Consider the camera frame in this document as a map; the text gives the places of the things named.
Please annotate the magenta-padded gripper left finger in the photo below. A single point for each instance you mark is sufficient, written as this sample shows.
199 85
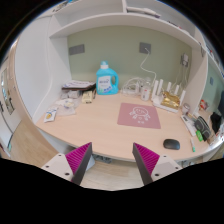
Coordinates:
60 163

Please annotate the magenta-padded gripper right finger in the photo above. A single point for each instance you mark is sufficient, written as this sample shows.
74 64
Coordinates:
163 165

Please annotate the black computer mouse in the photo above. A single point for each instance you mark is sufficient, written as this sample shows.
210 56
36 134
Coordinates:
171 144

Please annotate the pink mouse pad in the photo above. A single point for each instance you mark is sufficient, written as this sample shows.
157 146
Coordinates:
139 115

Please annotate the white marker pen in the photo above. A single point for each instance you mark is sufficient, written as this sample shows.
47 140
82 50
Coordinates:
192 145

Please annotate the green small packet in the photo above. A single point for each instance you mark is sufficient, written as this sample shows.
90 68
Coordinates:
199 135

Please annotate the white remote control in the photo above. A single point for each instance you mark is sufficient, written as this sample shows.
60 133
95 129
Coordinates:
188 125

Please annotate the small white snack packet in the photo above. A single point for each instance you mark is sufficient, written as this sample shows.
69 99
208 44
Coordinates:
50 115

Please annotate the clear plastic bags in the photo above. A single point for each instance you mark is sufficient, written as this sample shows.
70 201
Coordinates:
68 104

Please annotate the small white jar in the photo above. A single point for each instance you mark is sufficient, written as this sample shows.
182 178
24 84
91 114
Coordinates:
185 108

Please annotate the gold snack bag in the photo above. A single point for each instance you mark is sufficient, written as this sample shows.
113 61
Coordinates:
170 99

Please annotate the yellow small box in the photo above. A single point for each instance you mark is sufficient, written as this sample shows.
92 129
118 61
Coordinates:
87 96

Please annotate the clear plastic bottle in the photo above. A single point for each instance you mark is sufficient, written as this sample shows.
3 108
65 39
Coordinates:
145 92

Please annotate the white router with antennas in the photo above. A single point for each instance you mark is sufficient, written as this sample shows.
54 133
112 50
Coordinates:
156 90

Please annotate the stack of books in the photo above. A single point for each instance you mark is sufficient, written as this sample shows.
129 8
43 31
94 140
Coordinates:
77 85

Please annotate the white power strip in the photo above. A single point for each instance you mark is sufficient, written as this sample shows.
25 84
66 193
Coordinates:
130 90

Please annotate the blue detergent bottle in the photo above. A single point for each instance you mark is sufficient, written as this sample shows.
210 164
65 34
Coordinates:
106 81

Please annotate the white shelf unit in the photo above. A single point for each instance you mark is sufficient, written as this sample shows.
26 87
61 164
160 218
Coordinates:
116 20

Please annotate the white wall charger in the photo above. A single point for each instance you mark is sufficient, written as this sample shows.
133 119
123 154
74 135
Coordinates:
184 59

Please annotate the grey wall plate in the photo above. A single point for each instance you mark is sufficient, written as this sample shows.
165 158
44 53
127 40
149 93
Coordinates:
76 49

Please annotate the grey wall outlet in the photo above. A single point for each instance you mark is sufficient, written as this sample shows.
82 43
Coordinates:
145 47

